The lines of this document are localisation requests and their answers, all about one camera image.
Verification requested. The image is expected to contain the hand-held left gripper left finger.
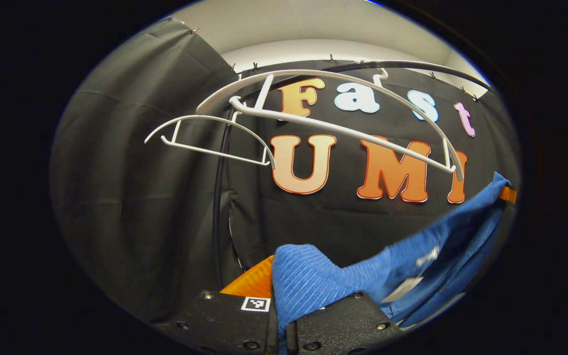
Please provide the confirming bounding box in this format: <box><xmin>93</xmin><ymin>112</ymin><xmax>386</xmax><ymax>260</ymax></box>
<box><xmin>152</xmin><ymin>254</ymin><xmax>279</xmax><ymax>355</ymax></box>

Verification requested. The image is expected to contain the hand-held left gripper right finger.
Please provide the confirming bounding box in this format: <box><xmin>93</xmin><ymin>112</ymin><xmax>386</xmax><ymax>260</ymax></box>
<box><xmin>286</xmin><ymin>291</ymin><xmax>403</xmax><ymax>355</ymax></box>

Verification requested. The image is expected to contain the blue corduroy jacket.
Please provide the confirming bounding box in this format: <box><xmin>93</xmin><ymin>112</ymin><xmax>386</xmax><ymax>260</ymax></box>
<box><xmin>271</xmin><ymin>172</ymin><xmax>511</xmax><ymax>355</ymax></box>

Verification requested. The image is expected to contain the small white clothes hanger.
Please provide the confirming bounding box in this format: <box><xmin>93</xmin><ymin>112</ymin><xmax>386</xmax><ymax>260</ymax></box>
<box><xmin>144</xmin><ymin>114</ymin><xmax>276</xmax><ymax>170</ymax></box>

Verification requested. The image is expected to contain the large white clothes hanger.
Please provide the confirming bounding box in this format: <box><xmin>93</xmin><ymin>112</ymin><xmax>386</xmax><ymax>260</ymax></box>
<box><xmin>196</xmin><ymin>60</ymin><xmax>464</xmax><ymax>182</ymax></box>

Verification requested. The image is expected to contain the black clothes rail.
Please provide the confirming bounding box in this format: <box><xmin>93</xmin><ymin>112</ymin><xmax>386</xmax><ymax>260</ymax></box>
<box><xmin>213</xmin><ymin>59</ymin><xmax>492</xmax><ymax>289</ymax></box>

